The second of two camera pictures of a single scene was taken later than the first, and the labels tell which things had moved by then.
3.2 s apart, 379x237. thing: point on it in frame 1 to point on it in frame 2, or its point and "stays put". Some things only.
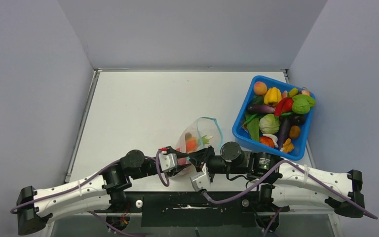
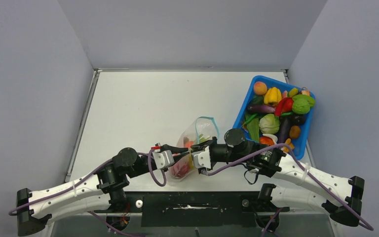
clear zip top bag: (203, 133) stays put
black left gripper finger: (176, 169) to (176, 158)
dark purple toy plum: (296, 119) stays put
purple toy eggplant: (260, 109) stays put
